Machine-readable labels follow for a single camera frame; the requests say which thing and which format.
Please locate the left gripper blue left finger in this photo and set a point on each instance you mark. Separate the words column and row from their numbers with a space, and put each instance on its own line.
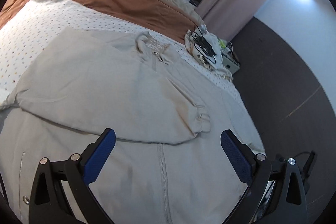
column 96, row 154

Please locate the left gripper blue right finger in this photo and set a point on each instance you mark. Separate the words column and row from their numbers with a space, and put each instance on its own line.
column 239, row 155

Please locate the beige zip jacket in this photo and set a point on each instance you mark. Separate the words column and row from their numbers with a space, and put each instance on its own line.
column 167, row 166

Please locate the white bedside drawer cabinet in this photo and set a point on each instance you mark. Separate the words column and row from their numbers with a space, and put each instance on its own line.
column 229, row 58

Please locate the yellow green item on cabinet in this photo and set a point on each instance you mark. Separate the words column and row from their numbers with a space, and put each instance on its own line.
column 222, row 43

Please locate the floral dotted white bedsheet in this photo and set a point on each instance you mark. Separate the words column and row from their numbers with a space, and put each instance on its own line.
column 25, row 36

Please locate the cream cloth under cables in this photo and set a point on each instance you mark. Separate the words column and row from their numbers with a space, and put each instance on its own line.
column 203, row 46

